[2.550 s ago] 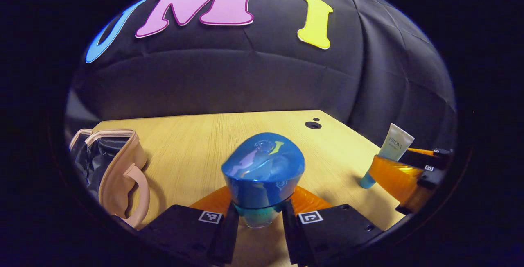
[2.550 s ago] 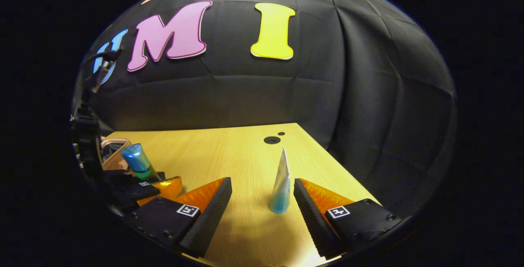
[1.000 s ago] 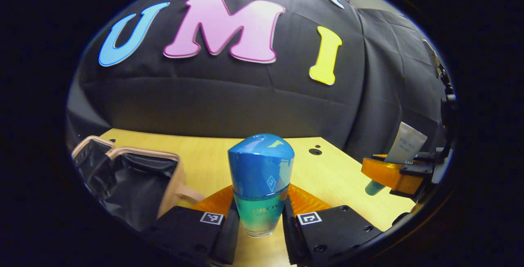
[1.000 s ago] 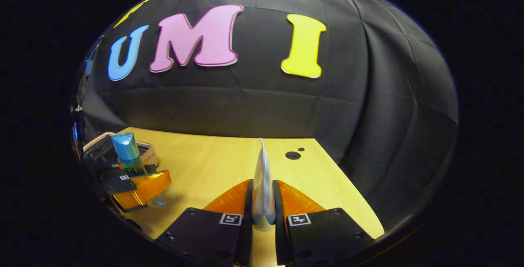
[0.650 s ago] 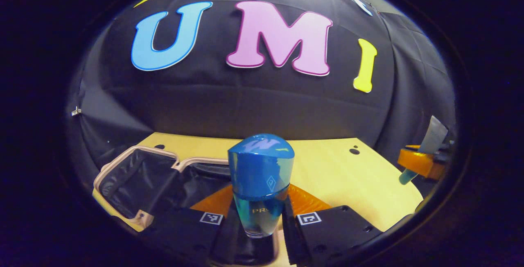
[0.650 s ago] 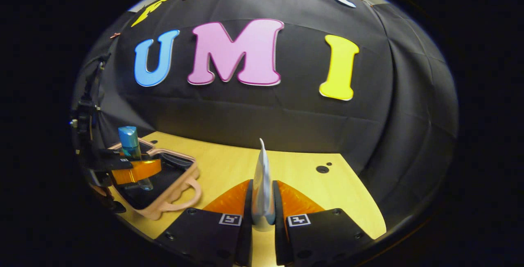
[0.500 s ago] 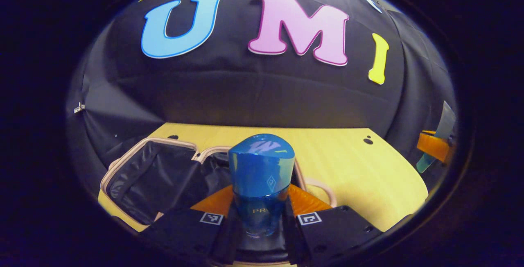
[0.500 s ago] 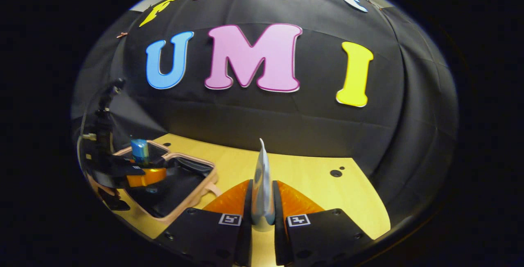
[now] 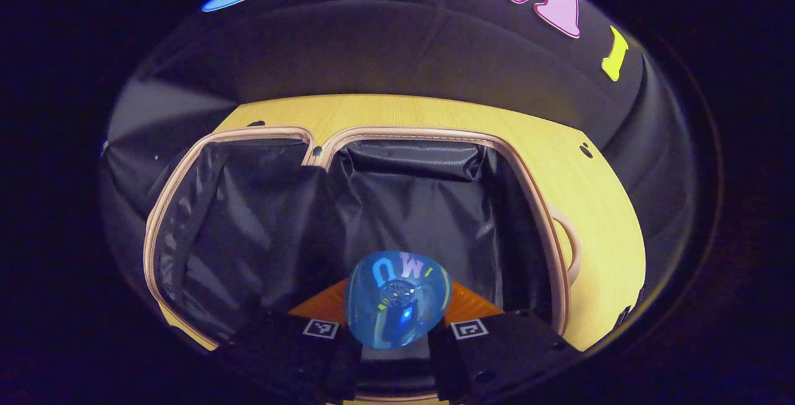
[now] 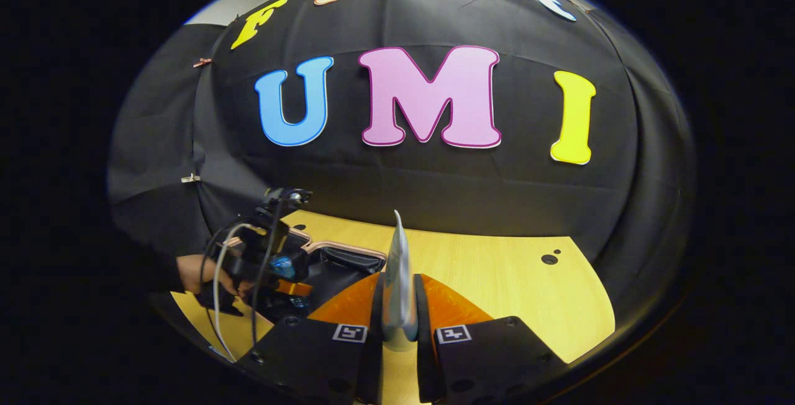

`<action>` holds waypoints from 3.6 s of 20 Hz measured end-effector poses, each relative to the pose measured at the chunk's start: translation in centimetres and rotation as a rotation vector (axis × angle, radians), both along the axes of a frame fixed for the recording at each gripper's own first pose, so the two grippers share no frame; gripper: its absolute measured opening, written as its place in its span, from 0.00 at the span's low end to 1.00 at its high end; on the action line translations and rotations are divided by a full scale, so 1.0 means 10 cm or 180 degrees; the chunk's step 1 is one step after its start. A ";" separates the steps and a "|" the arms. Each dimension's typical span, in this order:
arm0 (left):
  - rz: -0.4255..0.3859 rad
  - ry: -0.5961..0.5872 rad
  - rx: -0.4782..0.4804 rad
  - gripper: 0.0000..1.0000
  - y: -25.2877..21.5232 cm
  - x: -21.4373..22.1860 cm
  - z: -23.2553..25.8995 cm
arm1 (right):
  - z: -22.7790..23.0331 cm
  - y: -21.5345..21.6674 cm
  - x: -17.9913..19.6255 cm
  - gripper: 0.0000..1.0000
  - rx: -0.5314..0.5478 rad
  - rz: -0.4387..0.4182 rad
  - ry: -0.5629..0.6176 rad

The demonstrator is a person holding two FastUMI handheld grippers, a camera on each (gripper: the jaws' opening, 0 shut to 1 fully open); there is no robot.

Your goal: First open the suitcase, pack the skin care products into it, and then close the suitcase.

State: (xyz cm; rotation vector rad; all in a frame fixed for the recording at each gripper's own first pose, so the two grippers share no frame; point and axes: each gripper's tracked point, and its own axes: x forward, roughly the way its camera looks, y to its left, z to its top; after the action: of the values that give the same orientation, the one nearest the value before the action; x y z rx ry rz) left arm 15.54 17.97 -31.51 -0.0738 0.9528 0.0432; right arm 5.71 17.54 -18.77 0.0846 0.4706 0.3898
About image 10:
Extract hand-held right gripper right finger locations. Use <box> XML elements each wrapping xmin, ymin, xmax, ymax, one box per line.
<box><xmin>414</xmin><ymin>273</ymin><xmax>568</xmax><ymax>405</ymax></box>

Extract pink suitcase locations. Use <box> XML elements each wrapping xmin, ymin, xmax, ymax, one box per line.
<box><xmin>224</xmin><ymin>227</ymin><xmax>389</xmax><ymax>325</ymax></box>

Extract black backdrop cloth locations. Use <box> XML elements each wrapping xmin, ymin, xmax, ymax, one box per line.
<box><xmin>107</xmin><ymin>0</ymin><xmax>696</xmax><ymax>306</ymax></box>

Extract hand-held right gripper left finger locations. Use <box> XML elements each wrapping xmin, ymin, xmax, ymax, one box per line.
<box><xmin>238</xmin><ymin>272</ymin><xmax>384</xmax><ymax>405</ymax></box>

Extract pale blue cosmetic tube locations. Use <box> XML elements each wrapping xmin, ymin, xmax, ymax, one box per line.
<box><xmin>380</xmin><ymin>209</ymin><xmax>420</xmax><ymax>353</ymax></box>

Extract black cable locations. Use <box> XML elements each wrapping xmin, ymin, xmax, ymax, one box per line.
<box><xmin>250</xmin><ymin>200</ymin><xmax>286</xmax><ymax>347</ymax></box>

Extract white cable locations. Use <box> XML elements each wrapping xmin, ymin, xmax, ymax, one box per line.
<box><xmin>213</xmin><ymin>224</ymin><xmax>258</xmax><ymax>362</ymax></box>

